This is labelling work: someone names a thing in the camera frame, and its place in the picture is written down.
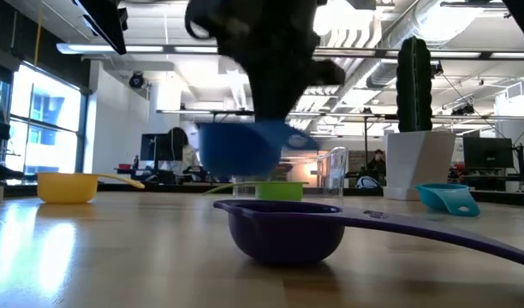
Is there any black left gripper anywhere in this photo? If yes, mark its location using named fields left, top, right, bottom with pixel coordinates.
left=214, top=0, right=321, bottom=123

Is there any blue measuring cup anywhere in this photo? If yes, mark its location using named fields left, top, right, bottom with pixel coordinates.
left=198, top=121, right=319, bottom=177

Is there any green measuring cup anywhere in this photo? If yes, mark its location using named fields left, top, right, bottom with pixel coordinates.
left=203, top=181, right=309, bottom=202

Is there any purple measuring cup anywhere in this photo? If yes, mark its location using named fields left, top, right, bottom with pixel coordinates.
left=213, top=199, right=524, bottom=270

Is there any teal measuring cup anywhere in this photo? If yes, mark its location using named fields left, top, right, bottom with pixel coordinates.
left=414, top=183, right=481, bottom=218

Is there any yellow measuring cup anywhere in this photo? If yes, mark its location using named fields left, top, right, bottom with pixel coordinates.
left=36, top=171, right=146, bottom=204

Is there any clear plastic basket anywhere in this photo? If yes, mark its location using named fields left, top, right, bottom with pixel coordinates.
left=231, top=146, right=349, bottom=200

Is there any person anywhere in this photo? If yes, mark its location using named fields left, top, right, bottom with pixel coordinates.
left=161, top=127, right=202, bottom=177
left=366, top=148, right=388, bottom=181

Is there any black computer monitor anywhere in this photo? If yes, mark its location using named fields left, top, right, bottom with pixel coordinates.
left=140, top=133, right=174, bottom=163
left=462, top=136, right=515, bottom=170

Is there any green cactus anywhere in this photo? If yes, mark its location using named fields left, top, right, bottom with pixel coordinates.
left=396, top=36, right=434, bottom=133

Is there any white plant pot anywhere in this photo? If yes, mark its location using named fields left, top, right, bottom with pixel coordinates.
left=382, top=130, right=457, bottom=202

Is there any long ceiling light fixture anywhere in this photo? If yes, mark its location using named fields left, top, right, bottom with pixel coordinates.
left=312, top=48, right=524, bottom=61
left=55, top=42, right=220, bottom=56

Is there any large window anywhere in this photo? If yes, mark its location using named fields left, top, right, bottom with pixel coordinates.
left=4, top=63, right=88, bottom=175

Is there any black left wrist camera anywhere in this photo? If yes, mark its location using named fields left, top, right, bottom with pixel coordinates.
left=312, top=58, right=347, bottom=86

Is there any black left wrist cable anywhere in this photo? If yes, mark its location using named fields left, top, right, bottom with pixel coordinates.
left=183, top=0, right=220, bottom=43

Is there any round wall-mounted camera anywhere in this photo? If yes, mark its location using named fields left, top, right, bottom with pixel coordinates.
left=128, top=71, right=146, bottom=90

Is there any black aluminium table frame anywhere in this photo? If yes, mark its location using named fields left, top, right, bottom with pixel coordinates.
left=0, top=180, right=524, bottom=204

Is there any silver ceiling duct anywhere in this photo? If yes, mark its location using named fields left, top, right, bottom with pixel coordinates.
left=366, top=0, right=488, bottom=89

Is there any yellow cord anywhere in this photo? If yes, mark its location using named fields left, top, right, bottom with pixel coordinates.
left=33, top=7, right=44, bottom=66

